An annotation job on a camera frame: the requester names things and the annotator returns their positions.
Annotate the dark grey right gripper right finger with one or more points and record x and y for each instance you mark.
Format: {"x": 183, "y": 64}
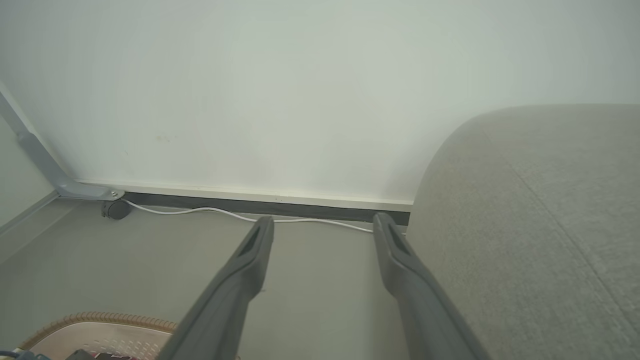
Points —
{"x": 425, "y": 310}

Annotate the cream perforated laundry basket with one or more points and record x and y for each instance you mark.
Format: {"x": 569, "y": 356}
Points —
{"x": 100, "y": 335}

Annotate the grey fabric sofa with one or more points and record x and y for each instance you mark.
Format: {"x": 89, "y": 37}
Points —
{"x": 525, "y": 225}

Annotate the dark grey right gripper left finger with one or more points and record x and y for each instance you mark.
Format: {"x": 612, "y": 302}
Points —
{"x": 225, "y": 300}

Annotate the black skirting strip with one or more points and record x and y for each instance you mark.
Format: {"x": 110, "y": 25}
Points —
{"x": 300, "y": 210}

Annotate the grey wall base trim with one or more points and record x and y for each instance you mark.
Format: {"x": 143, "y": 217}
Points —
{"x": 25, "y": 225}

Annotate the black round foot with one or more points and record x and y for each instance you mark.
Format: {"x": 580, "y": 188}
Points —
{"x": 116, "y": 210}

